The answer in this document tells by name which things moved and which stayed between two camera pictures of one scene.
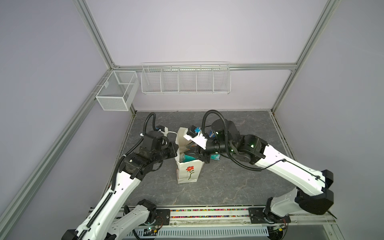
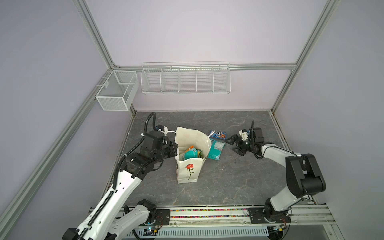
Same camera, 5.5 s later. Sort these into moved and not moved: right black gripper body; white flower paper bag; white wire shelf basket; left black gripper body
Moved: right black gripper body
Not moved: left black gripper body; white wire shelf basket; white flower paper bag
